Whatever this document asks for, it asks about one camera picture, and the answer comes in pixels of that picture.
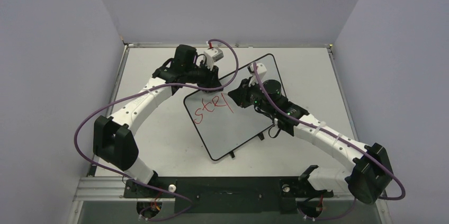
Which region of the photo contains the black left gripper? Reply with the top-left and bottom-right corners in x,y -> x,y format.
185,60 -> 222,93

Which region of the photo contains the white whiteboard black frame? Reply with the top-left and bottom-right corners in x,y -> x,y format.
183,64 -> 272,161

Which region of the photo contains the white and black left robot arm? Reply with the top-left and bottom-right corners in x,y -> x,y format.
93,44 -> 224,198

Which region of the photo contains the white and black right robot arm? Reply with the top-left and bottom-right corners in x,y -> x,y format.
228,79 -> 393,204

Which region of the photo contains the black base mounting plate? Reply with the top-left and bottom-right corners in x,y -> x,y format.
123,176 -> 334,217

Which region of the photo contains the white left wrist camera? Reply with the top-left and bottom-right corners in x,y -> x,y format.
203,48 -> 224,70

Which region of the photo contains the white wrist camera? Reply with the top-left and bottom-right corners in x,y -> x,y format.
247,62 -> 267,86
203,48 -> 224,70

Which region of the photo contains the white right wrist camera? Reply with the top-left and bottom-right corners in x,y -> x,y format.
247,62 -> 267,86

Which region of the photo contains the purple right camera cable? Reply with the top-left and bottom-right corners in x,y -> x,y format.
252,62 -> 407,201

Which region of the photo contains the purple camera cable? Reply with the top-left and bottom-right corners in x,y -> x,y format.
74,39 -> 240,222
252,62 -> 407,201

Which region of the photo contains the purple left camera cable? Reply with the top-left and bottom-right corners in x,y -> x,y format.
74,39 -> 240,222

